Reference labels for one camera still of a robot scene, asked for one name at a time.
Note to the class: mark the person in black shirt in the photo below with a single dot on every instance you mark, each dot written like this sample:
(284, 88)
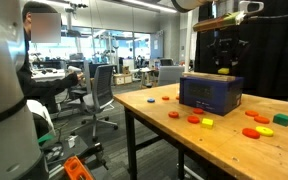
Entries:
(34, 86)

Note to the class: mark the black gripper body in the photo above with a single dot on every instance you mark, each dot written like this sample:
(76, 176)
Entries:
(227, 46)

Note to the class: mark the large blue box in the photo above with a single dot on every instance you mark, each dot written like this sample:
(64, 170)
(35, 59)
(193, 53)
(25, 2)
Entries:
(210, 95)

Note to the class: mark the orange spirit level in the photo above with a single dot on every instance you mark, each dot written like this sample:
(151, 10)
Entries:
(75, 168)

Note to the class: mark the white desk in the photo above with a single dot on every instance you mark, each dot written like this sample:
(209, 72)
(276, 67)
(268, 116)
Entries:
(47, 75)

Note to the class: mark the ceiling light strip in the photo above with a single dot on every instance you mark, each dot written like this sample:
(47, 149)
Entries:
(150, 5)

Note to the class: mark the wooden table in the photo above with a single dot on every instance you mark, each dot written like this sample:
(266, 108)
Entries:
(130, 143)

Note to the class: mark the white pillar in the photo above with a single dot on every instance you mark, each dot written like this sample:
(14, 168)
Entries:
(188, 43)

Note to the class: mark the brown and green bar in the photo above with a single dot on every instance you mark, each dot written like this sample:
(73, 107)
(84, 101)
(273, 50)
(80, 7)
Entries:
(217, 22)

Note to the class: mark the green block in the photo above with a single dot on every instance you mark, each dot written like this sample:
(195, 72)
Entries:
(282, 120)

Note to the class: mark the yellow block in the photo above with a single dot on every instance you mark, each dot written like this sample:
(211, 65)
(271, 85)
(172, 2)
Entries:
(207, 123)
(223, 71)

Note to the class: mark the black curtain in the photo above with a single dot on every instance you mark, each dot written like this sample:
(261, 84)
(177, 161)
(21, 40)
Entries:
(274, 60)

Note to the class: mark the grey office chair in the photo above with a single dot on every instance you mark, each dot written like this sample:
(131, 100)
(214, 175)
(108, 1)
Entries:
(100, 86)
(169, 75)

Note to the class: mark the blue disc with hole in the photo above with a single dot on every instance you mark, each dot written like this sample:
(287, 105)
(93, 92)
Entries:
(150, 100)

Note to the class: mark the green flat piece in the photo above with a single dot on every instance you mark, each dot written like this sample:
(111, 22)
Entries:
(46, 138)

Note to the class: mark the white seat back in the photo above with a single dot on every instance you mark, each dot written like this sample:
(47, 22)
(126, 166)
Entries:
(40, 113)

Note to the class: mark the yellow disc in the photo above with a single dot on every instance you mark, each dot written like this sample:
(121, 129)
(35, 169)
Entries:
(265, 131)

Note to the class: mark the orange disc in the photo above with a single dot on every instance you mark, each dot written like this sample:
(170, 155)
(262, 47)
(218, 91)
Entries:
(177, 98)
(173, 114)
(262, 119)
(250, 133)
(251, 113)
(198, 111)
(165, 98)
(193, 119)

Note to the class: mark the small brown cardboard box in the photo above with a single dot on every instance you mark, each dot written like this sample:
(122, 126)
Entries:
(122, 79)

